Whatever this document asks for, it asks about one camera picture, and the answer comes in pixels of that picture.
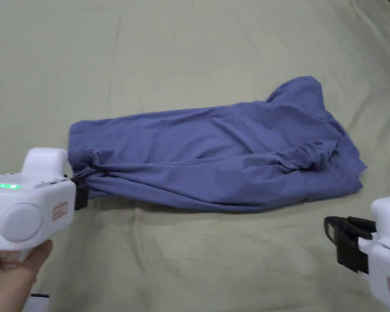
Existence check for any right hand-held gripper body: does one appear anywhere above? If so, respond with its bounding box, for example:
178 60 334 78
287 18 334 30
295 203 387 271
336 195 390 305

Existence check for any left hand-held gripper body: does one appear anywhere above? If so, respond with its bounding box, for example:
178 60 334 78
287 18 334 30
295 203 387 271
0 147 89 261

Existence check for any dark blue shirt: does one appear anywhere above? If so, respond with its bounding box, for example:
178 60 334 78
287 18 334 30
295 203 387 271
66 76 369 214

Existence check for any person's left hand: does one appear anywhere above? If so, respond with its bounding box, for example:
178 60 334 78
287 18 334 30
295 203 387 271
0 240 54 312

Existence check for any bed with pale green sheet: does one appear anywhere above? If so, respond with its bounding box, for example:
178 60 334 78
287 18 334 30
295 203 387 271
0 0 390 312

